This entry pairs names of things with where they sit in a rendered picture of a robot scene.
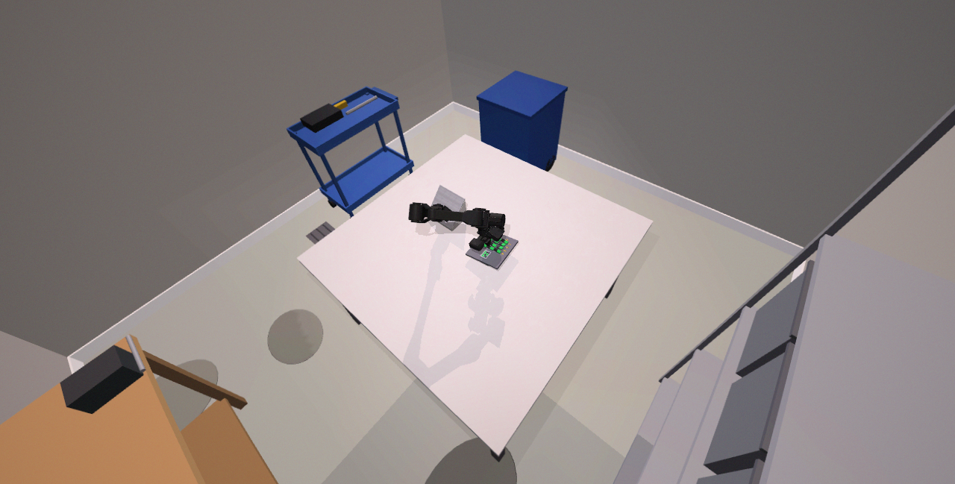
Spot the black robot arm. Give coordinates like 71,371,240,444
408,202,506,242

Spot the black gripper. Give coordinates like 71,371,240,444
469,226,491,251

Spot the dark grey switch panel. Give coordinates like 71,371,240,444
466,235,519,270

